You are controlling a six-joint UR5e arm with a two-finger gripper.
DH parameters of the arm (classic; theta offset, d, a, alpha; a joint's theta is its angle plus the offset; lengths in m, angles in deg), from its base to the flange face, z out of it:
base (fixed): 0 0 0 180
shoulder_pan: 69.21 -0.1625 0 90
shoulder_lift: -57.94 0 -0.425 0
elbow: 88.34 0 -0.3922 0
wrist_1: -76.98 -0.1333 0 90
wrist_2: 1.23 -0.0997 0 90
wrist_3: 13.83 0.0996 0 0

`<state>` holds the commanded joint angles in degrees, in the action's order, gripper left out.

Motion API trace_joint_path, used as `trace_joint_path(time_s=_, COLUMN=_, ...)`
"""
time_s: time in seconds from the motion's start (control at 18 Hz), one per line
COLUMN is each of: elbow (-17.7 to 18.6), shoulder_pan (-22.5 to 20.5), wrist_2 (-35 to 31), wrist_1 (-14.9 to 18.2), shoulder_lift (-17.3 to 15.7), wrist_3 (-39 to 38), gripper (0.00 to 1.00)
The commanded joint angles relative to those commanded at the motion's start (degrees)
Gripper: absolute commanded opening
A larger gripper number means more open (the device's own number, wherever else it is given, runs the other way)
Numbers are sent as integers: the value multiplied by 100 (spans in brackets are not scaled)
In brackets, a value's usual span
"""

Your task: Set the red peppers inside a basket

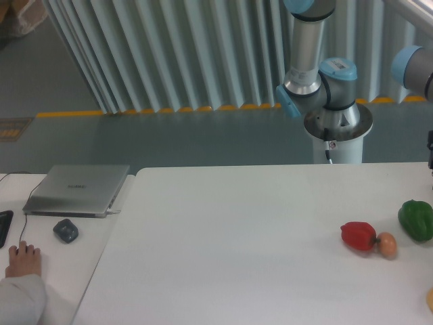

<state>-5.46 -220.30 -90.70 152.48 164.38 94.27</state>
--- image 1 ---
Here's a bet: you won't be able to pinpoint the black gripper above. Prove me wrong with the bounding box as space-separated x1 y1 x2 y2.
427 130 433 169

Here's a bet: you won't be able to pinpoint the red bell pepper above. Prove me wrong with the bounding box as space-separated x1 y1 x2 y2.
340 221 376 251

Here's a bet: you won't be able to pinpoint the white sleeved forearm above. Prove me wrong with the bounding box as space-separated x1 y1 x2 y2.
1 274 47 324

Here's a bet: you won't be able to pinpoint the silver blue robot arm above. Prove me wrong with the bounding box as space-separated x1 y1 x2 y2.
275 1 432 165

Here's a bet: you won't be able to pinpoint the person's bare hand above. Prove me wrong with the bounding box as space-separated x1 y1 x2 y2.
5 240 42 278

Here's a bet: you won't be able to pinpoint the green bell pepper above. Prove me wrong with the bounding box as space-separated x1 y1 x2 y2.
398 200 432 242

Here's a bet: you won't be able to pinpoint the brown egg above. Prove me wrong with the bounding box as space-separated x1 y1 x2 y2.
376 232 397 258

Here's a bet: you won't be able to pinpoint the corrugated white folding partition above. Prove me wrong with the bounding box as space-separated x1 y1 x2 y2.
45 1 432 114

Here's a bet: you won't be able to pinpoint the silver closed laptop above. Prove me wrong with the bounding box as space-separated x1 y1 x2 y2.
23 165 130 218

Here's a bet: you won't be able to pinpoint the black keyboard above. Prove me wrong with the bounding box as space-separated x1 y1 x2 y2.
0 210 14 248

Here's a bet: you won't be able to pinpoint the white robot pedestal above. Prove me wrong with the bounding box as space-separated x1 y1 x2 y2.
304 103 373 164

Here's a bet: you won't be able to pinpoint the black pedestal cable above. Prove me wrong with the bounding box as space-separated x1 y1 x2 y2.
323 127 334 165

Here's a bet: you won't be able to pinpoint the black mouse cable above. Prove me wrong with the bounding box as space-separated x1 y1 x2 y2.
0 171 48 244

